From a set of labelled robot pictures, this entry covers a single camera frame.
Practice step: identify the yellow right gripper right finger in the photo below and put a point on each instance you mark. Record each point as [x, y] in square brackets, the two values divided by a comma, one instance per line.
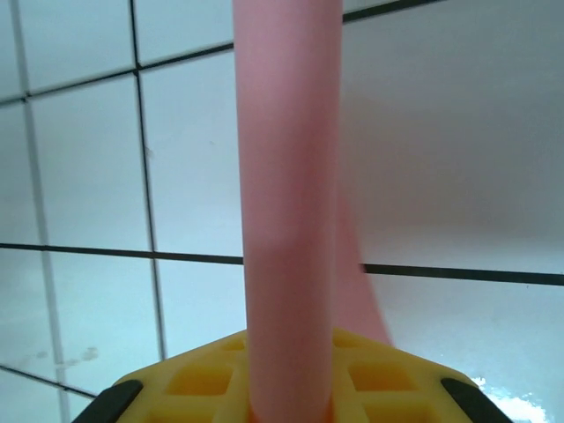
[388, 383]

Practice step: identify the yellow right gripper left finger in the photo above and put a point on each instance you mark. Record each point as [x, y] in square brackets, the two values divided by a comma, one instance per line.
[198, 388]

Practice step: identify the pink square paper sheet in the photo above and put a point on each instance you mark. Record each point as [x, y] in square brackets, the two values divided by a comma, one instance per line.
[286, 176]

